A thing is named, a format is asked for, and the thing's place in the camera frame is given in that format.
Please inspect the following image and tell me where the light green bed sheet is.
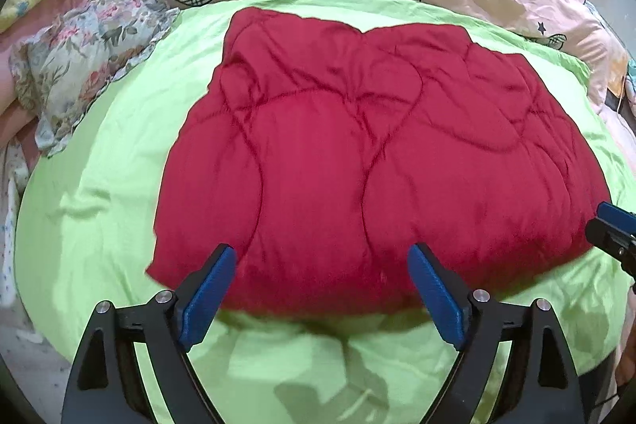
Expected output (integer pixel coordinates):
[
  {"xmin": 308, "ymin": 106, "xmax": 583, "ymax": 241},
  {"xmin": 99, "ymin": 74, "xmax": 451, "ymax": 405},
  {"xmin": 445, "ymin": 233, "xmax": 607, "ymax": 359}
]
[{"xmin": 15, "ymin": 0, "xmax": 629, "ymax": 424}]

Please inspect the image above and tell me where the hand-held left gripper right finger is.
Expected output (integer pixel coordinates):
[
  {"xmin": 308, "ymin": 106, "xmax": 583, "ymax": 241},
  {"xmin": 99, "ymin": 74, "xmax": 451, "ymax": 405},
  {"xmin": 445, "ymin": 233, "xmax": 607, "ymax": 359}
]
[{"xmin": 406, "ymin": 242, "xmax": 592, "ymax": 424}]

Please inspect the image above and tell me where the red quilted jacket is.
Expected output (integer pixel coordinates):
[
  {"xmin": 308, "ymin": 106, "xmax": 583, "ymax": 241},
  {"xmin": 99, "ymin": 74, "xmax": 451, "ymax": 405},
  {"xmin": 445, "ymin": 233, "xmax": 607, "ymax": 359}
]
[{"xmin": 145, "ymin": 6, "xmax": 613, "ymax": 318}]

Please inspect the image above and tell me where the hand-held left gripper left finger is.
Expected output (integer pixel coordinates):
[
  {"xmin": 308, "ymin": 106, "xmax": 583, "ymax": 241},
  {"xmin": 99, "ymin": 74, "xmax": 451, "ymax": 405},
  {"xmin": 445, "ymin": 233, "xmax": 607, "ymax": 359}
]
[{"xmin": 60, "ymin": 244, "xmax": 237, "ymax": 424}]

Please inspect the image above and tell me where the floral ruffled pillow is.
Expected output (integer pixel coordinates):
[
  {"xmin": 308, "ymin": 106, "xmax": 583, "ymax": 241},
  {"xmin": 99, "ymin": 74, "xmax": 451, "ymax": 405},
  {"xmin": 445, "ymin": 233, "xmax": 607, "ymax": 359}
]
[{"xmin": 10, "ymin": 0, "xmax": 182, "ymax": 157}]

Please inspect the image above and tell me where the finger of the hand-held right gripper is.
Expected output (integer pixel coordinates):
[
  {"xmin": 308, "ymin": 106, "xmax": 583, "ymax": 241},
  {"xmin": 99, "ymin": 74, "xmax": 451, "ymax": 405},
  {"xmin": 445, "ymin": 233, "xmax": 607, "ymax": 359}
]
[{"xmin": 585, "ymin": 202, "xmax": 636, "ymax": 293}]

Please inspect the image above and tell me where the white dotted sheet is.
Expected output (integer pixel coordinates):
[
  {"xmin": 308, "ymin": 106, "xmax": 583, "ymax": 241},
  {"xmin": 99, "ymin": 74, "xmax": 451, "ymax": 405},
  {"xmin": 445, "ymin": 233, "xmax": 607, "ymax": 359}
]
[{"xmin": 0, "ymin": 141, "xmax": 75, "ymax": 385}]

